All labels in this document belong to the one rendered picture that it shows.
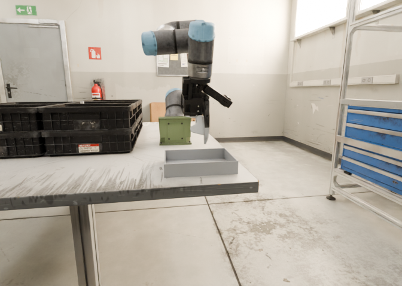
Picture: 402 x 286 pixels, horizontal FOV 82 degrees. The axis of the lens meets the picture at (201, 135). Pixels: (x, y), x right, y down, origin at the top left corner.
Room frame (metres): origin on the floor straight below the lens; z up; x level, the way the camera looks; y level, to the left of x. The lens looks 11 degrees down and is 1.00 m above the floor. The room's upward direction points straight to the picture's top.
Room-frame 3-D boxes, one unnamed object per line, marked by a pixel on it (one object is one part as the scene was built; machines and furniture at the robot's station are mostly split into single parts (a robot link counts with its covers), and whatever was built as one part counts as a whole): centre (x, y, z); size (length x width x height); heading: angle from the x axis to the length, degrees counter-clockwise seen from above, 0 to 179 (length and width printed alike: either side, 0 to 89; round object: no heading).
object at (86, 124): (1.21, 0.56, 0.87); 0.40 x 0.30 x 0.11; 100
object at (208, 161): (0.90, 0.01, 0.73); 0.27 x 0.20 x 0.05; 98
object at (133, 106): (1.21, 0.56, 0.92); 0.40 x 0.30 x 0.02; 100
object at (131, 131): (1.21, 0.56, 0.76); 0.40 x 0.30 x 0.12; 100
